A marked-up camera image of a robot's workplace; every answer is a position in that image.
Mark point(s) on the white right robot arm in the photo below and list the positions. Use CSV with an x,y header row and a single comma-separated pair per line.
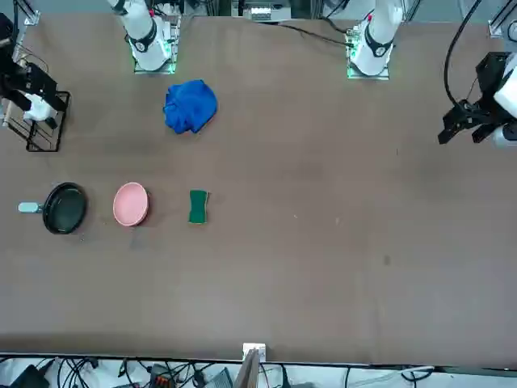
x,y
141,32

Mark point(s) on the green and yellow sponge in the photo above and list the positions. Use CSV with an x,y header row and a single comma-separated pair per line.
x,y
198,208

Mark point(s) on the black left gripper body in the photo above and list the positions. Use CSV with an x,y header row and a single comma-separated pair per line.
x,y
490,72

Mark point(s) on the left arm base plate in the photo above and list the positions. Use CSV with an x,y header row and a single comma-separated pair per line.
x,y
383,76

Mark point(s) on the black frying pan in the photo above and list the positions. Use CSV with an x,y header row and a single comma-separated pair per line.
x,y
64,208

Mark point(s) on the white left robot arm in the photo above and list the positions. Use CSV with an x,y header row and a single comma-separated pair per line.
x,y
375,36

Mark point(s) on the aluminium camera post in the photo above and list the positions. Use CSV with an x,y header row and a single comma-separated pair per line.
x,y
254,351

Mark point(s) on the pink bowl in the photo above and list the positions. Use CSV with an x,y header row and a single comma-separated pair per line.
x,y
130,204

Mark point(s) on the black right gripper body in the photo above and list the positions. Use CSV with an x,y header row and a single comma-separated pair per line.
x,y
36,85

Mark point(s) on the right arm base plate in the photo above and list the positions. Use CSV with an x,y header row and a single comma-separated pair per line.
x,y
139,71

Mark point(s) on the white mug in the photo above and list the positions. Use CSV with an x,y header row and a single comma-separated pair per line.
x,y
36,109

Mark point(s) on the blue cloth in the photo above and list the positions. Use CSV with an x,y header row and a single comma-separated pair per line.
x,y
190,105

